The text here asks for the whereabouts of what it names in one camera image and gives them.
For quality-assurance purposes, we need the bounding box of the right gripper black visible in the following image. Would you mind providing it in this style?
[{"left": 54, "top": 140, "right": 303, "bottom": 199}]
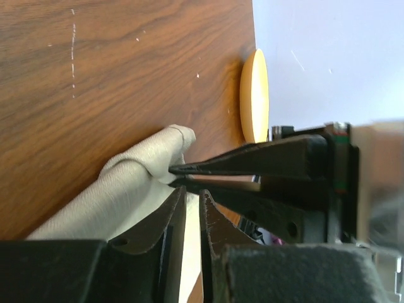
[{"left": 169, "top": 122, "right": 359, "bottom": 244}]

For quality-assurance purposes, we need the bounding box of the beige cloth napkin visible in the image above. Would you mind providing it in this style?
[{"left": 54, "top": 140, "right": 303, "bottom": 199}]
[{"left": 26, "top": 125, "right": 201, "bottom": 302}]

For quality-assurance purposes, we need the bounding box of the golden round plate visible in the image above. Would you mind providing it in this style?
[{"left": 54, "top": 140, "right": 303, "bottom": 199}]
[{"left": 239, "top": 49, "right": 270, "bottom": 143}]

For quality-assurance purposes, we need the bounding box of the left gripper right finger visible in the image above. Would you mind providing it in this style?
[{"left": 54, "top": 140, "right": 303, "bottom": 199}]
[{"left": 199, "top": 190, "right": 388, "bottom": 302}]

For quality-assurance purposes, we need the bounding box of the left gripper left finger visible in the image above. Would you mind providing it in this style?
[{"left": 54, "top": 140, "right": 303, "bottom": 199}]
[{"left": 1, "top": 187, "right": 186, "bottom": 302}]

